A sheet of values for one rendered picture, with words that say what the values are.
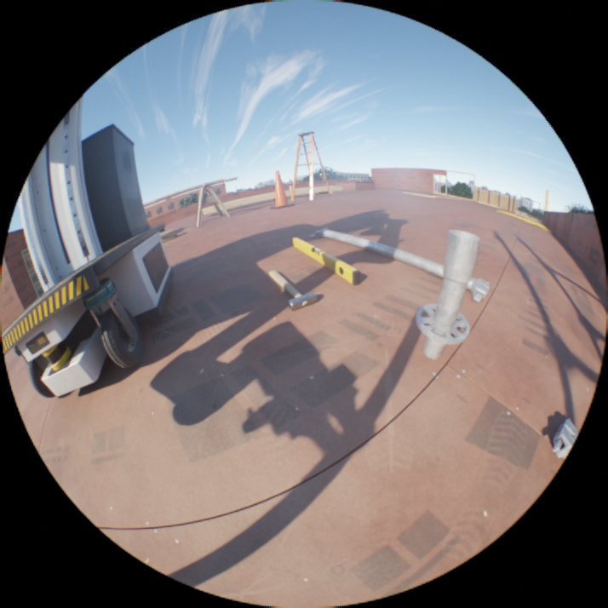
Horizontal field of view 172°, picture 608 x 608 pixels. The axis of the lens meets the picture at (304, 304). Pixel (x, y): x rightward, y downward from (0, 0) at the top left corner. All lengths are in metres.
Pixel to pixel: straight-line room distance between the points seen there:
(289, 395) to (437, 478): 0.30
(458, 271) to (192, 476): 0.56
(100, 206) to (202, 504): 0.97
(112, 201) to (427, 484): 1.17
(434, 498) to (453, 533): 0.08
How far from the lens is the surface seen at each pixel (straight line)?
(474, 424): 0.44
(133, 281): 0.71
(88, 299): 0.60
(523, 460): 0.49
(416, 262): 0.87
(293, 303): 0.58
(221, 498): 0.37
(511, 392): 0.54
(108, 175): 0.98
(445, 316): 0.41
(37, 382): 0.95
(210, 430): 0.42
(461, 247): 0.35
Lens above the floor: 0.34
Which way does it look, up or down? 33 degrees down
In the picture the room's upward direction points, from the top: 8 degrees counter-clockwise
